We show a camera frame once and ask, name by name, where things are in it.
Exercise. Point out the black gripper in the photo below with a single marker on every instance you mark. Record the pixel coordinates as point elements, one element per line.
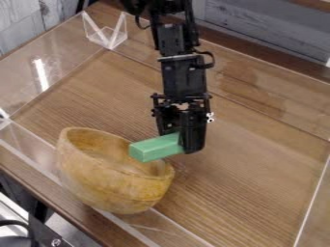
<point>183,103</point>

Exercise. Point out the green rectangular block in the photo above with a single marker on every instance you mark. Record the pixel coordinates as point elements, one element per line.
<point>155,148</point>

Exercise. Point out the brown wooden bowl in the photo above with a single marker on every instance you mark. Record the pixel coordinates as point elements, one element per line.
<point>103,176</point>

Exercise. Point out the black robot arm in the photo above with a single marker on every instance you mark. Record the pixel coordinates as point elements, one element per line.
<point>173,26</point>

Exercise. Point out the clear acrylic tray wall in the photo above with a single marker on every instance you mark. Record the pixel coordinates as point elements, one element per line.
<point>78,103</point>

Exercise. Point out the clear acrylic corner bracket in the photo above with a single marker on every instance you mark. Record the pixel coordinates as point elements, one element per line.
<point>107,37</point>

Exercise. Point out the black metal table frame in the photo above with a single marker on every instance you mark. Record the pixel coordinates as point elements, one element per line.
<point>30,224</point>

